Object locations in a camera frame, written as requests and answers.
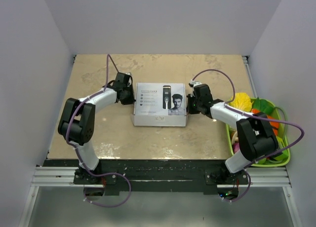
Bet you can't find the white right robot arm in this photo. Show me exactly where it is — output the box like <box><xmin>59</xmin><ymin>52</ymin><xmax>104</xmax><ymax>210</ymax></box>
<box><xmin>187</xmin><ymin>81</ymin><xmax>278</xmax><ymax>184</ymax></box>

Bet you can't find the purple onion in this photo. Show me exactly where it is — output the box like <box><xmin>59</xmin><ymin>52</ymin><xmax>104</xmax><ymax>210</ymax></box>
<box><xmin>232</xmin><ymin>143</ymin><xmax>240</xmax><ymax>153</ymax></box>

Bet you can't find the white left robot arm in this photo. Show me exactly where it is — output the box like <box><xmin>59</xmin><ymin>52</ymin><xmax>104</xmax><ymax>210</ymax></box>
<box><xmin>57</xmin><ymin>73</ymin><xmax>135</xmax><ymax>184</ymax></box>

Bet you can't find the white clipper kit box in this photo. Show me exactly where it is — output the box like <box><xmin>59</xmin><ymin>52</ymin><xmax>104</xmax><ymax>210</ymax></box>
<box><xmin>131</xmin><ymin>82</ymin><xmax>187</xmax><ymax>127</ymax></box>

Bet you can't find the orange razor package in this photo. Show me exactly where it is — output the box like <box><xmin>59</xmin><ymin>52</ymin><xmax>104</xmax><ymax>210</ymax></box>
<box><xmin>251</xmin><ymin>109</ymin><xmax>280</xmax><ymax>134</ymax></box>

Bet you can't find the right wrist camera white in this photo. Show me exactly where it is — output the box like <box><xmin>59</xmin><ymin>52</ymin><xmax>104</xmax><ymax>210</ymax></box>
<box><xmin>189</xmin><ymin>79</ymin><xmax>202</xmax><ymax>88</ymax></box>

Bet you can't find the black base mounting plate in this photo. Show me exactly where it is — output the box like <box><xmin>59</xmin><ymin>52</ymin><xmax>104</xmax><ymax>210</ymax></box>
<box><xmin>43</xmin><ymin>159</ymin><xmax>248</xmax><ymax>195</ymax></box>

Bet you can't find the green plastic basket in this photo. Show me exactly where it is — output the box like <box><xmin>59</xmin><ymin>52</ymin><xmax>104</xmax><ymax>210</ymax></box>
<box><xmin>226</xmin><ymin>98</ymin><xmax>291</xmax><ymax>168</ymax></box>

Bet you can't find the yellow napa cabbage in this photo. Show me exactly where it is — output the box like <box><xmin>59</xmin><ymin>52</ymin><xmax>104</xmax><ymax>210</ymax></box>
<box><xmin>229</xmin><ymin>92</ymin><xmax>252</xmax><ymax>112</ymax></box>

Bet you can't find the aluminium frame rail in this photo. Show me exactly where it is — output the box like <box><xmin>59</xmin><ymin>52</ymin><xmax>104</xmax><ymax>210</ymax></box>
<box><xmin>31</xmin><ymin>167</ymin><xmax>76</xmax><ymax>187</ymax></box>

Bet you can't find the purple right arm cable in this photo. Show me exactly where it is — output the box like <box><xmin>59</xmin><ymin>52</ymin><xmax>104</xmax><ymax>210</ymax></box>
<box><xmin>190</xmin><ymin>69</ymin><xmax>305</xmax><ymax>203</ymax></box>

